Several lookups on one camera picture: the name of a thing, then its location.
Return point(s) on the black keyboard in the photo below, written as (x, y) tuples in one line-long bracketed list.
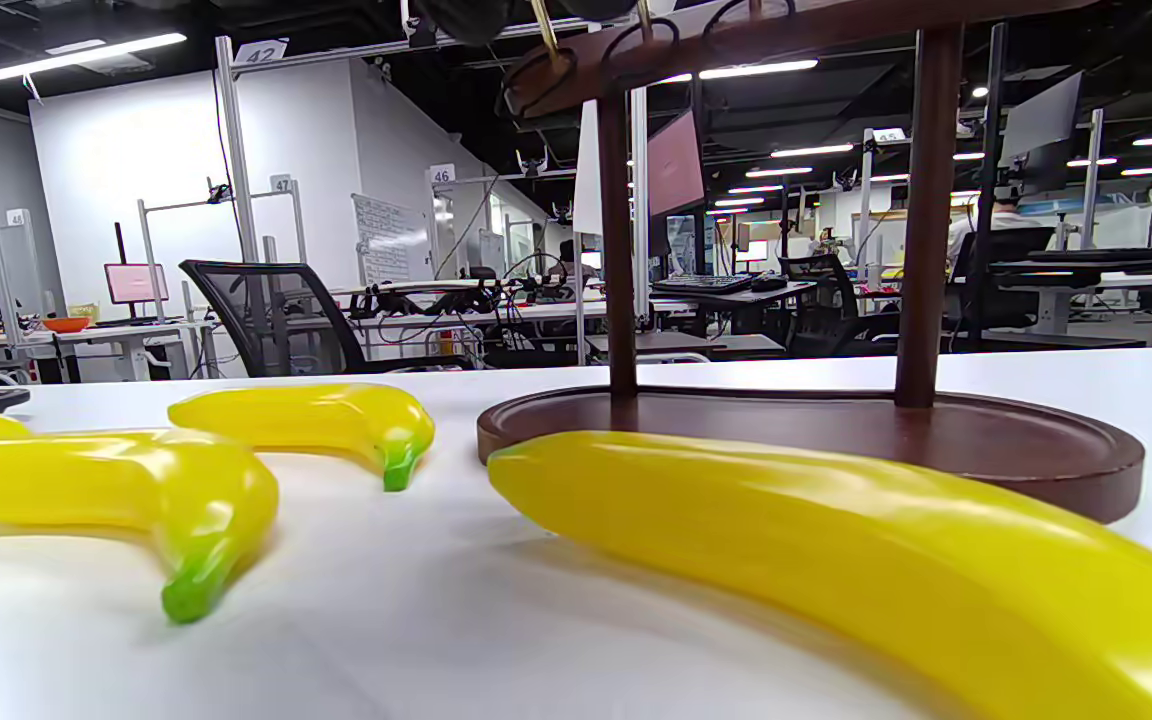
[(701, 283)]

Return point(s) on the long ceiling light strip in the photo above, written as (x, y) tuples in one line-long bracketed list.
[(76, 55), (756, 70)]

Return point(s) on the orange bowl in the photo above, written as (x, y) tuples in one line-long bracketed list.
[(66, 324)]

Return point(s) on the brown wooden hook stand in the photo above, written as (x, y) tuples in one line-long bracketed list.
[(836, 430)]

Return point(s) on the large pink screen monitor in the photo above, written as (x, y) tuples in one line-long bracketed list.
[(674, 165)]

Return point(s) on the grey backed monitor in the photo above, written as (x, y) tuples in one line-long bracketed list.
[(1041, 120)]

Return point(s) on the black mesh office chair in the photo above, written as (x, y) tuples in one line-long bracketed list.
[(266, 310)]

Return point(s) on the person's right hand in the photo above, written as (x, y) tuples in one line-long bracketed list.
[(476, 20)]

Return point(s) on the small pink screen monitor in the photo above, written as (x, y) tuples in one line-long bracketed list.
[(136, 283)]

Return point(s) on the white wall chart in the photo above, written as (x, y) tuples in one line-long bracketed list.
[(391, 238)]

